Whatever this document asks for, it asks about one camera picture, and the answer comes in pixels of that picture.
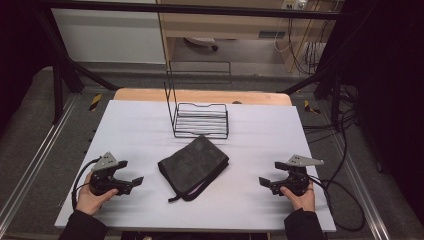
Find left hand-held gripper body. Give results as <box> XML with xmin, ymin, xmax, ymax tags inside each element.
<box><xmin>89</xmin><ymin>151</ymin><xmax>133</xmax><ymax>197</ymax></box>

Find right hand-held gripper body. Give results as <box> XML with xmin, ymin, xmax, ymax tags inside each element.
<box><xmin>271</xmin><ymin>154</ymin><xmax>325</xmax><ymax>197</ymax></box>

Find black zipper pouch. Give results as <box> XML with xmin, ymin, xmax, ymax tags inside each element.
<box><xmin>157</xmin><ymin>134</ymin><xmax>231</xmax><ymax>204</ymax></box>

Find black wire rack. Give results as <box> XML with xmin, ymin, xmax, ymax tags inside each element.
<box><xmin>163</xmin><ymin>60</ymin><xmax>233</xmax><ymax>140</ymax></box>

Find person's right hand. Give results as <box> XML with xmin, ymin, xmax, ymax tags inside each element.
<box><xmin>279</xmin><ymin>181</ymin><xmax>317</xmax><ymax>213</ymax></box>

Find person's left hand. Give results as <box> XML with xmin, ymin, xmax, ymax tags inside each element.
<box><xmin>75</xmin><ymin>171</ymin><xmax>119</xmax><ymax>216</ymax></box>

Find white board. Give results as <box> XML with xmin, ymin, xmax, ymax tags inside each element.
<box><xmin>53</xmin><ymin>99</ymin><xmax>338</xmax><ymax>234</ymax></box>

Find wooden table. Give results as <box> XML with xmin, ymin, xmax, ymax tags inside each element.
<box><xmin>112</xmin><ymin>87</ymin><xmax>294</xmax><ymax>107</ymax></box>

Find white cabinet panel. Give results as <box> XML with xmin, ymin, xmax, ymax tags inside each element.
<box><xmin>51</xmin><ymin>7</ymin><xmax>167</xmax><ymax>65</ymax></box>

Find black curtain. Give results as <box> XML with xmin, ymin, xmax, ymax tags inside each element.
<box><xmin>328</xmin><ymin>0</ymin><xmax>424</xmax><ymax>229</ymax></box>
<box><xmin>0</xmin><ymin>0</ymin><xmax>56</xmax><ymax>134</ymax></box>

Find office chair base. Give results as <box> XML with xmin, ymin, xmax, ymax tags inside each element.
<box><xmin>184</xmin><ymin>36</ymin><xmax>220</xmax><ymax>52</ymax></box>

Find light wooden desk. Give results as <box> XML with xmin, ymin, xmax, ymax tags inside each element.
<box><xmin>155</xmin><ymin>0</ymin><xmax>338</xmax><ymax>73</ymax></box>

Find white power strip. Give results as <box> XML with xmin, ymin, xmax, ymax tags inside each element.
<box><xmin>281</xmin><ymin>0</ymin><xmax>309</xmax><ymax>11</ymax></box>

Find left hand-held gripper black cable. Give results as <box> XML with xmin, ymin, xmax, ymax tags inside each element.
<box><xmin>71</xmin><ymin>156</ymin><xmax>103</xmax><ymax>212</ymax></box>

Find hand-held gripper black cable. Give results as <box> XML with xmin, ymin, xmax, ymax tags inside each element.
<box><xmin>71</xmin><ymin>156</ymin><xmax>103</xmax><ymax>212</ymax></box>
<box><xmin>307</xmin><ymin>174</ymin><xmax>367</xmax><ymax>233</ymax></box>

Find aluminium rail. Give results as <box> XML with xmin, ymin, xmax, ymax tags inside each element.
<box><xmin>0</xmin><ymin>94</ymin><xmax>80</xmax><ymax>232</ymax></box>
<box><xmin>327</xmin><ymin>131</ymin><xmax>392</xmax><ymax>240</ymax></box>

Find right hand-held gripper black cable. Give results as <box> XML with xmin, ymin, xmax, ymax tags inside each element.
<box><xmin>307</xmin><ymin>174</ymin><xmax>367</xmax><ymax>233</ymax></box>

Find bundle of black floor cables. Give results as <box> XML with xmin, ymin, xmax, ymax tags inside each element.
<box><xmin>301</xmin><ymin>83</ymin><xmax>360</xmax><ymax>145</ymax></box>

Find black metal frame leg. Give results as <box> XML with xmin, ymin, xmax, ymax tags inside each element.
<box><xmin>282</xmin><ymin>49</ymin><xmax>344</xmax><ymax>133</ymax></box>
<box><xmin>35</xmin><ymin>9</ymin><xmax>120</xmax><ymax>126</ymax></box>

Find hanging desk cables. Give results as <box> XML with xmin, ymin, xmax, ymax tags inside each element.
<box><xmin>272</xmin><ymin>15</ymin><xmax>330</xmax><ymax>76</ymax></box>

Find black metal frame bar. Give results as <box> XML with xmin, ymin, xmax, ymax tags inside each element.
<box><xmin>41</xmin><ymin>0</ymin><xmax>342</xmax><ymax>21</ymax></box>

